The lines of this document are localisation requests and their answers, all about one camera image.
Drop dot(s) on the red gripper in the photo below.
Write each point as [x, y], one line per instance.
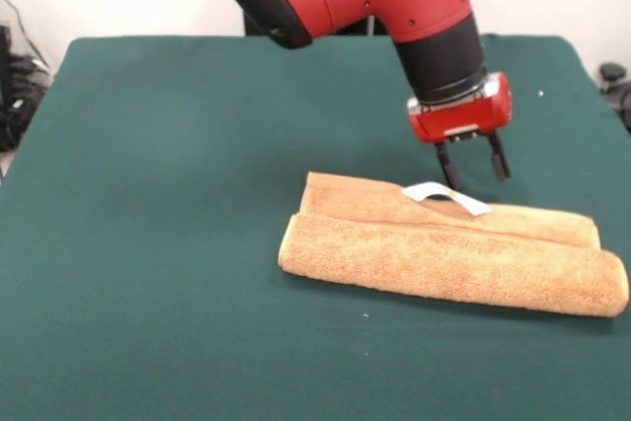
[463, 118]

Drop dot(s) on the tan terry towel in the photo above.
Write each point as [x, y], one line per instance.
[443, 263]

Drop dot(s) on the dark grey stand base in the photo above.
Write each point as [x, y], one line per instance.
[20, 110]
[611, 71]

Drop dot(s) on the dark green table cloth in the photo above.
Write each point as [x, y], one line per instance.
[148, 194]

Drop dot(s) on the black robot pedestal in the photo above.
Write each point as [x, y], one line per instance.
[379, 26]

